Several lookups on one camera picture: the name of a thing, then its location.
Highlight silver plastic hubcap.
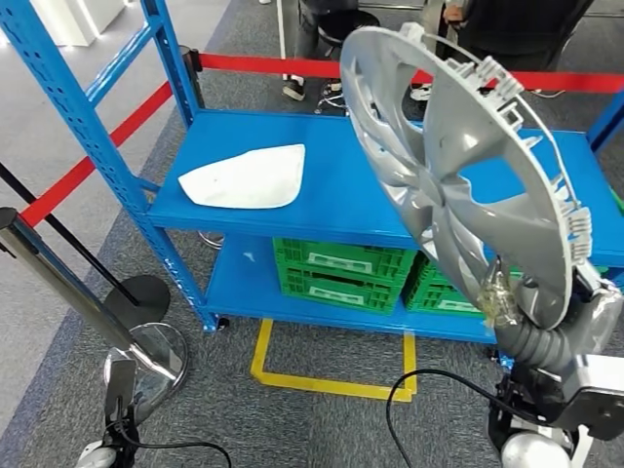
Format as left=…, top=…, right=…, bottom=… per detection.
left=340, top=22, right=593, bottom=332

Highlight blue metal shelf rack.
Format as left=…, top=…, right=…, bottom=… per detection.
left=0, top=0, right=624, bottom=374

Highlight white plastic cover panel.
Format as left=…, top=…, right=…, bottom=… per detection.
left=177, top=142, right=307, bottom=211

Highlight red barrier belt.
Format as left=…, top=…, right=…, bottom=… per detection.
left=197, top=53, right=624, bottom=96
left=19, top=80, right=174, bottom=228

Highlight white desk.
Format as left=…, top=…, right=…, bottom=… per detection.
left=275, top=0, right=289, bottom=82

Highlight black round stool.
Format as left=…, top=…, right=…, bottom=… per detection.
left=314, top=9, right=382, bottom=116

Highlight black stanchion with round base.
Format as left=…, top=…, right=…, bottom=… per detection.
left=0, top=161, right=171, bottom=331

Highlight chrome stanchion with round base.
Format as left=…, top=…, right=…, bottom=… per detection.
left=0, top=206, right=190, bottom=424

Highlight seated person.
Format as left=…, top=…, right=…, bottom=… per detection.
left=409, top=0, right=472, bottom=102

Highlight black office chair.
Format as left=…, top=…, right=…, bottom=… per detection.
left=441, top=0, right=597, bottom=73

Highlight white platform block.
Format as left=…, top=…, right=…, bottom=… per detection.
left=29, top=0, right=127, bottom=48

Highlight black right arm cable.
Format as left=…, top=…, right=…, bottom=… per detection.
left=386, top=369, right=537, bottom=468

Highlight black stanchion post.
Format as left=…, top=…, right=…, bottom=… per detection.
left=177, top=45, right=207, bottom=112

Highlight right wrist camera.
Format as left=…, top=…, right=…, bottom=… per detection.
left=550, top=353, right=624, bottom=442

